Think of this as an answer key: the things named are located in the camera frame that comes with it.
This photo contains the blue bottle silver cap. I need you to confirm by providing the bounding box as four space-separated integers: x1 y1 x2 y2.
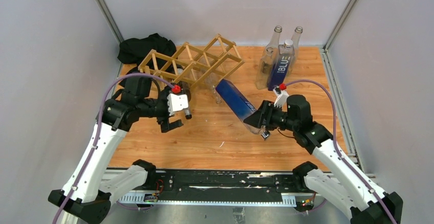
215 79 271 140

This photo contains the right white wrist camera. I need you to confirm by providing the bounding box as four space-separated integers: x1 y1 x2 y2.
273 83 289 108

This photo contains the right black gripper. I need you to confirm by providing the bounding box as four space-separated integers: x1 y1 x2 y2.
244 100 298 132

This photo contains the blue bottle cork stopper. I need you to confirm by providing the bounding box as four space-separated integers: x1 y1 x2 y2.
267 39 294 91

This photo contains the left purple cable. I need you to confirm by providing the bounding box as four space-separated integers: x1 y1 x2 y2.
52 73 182 224

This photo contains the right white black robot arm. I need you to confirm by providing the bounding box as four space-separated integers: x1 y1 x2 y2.
244 95 403 223

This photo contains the wooden wine rack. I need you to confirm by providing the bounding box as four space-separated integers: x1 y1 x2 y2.
138 34 245 89

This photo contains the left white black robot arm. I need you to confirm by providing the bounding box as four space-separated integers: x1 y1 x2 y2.
48 73 189 223

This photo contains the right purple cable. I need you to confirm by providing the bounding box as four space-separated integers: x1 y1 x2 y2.
278 79 398 224

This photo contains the aluminium frame rail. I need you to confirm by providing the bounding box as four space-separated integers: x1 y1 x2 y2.
61 170 390 224

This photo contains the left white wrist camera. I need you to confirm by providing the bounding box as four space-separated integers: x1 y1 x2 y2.
167 93 189 116

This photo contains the clear bottle black label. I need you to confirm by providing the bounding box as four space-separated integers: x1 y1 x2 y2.
291 26 303 64

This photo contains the purple cable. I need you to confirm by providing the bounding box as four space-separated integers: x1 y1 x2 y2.
278 79 398 224
52 73 182 224

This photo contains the black cloth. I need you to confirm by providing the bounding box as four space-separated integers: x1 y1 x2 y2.
117 33 177 74

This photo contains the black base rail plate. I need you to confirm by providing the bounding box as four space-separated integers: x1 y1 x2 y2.
123 169 327 203

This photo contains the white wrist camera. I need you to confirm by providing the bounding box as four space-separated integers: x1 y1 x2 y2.
167 93 189 116
273 83 289 108

